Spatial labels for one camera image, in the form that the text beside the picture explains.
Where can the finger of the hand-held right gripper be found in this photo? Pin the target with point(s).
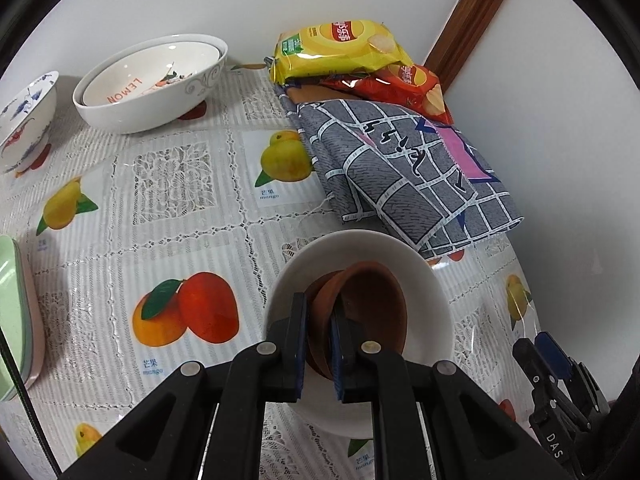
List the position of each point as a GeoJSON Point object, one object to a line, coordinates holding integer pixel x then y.
{"type": "Point", "coordinates": [554, 357]}
{"type": "Point", "coordinates": [524, 357]}

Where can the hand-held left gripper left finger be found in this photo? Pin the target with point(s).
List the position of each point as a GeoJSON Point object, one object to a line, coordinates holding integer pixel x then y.
{"type": "Point", "coordinates": [301, 355]}

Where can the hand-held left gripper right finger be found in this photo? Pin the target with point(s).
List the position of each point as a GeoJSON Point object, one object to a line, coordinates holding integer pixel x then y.
{"type": "Point", "coordinates": [334, 360]}

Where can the small brown bowl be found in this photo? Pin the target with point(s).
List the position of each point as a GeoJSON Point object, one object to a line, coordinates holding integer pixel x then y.
{"type": "Point", "coordinates": [320, 325]}
{"type": "Point", "coordinates": [377, 305]}

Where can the plain white bowl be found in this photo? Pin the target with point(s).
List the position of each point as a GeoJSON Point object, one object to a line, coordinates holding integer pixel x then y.
{"type": "Point", "coordinates": [425, 290]}

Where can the green square plate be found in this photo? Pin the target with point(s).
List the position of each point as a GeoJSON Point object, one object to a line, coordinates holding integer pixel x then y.
{"type": "Point", "coordinates": [7, 310]}

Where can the fruit print lace tablecloth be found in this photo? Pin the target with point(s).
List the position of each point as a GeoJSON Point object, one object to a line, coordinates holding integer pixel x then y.
{"type": "Point", "coordinates": [175, 210]}

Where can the grey checked cloth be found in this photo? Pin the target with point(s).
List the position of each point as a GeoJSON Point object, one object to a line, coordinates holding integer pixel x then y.
{"type": "Point", "coordinates": [400, 175]}

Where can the red chips bag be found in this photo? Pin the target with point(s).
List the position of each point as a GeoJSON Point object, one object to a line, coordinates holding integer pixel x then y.
{"type": "Point", "coordinates": [410, 87]}

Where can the white bowl grey scroll pattern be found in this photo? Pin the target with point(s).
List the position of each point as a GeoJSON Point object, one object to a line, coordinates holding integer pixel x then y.
{"type": "Point", "coordinates": [145, 110]}

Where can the yellow chips bag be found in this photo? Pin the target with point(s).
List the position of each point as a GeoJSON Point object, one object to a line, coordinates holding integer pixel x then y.
{"type": "Point", "coordinates": [340, 52]}

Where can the white bowl orange lettering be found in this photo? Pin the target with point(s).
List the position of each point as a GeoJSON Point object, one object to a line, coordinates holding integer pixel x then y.
{"type": "Point", "coordinates": [125, 85]}

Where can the blue crane pattern bowl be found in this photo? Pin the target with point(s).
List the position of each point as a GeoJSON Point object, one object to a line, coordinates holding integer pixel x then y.
{"type": "Point", "coordinates": [25, 125]}

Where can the brown wooden door frame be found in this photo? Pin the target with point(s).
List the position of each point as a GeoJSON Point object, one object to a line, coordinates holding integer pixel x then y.
{"type": "Point", "coordinates": [475, 20]}

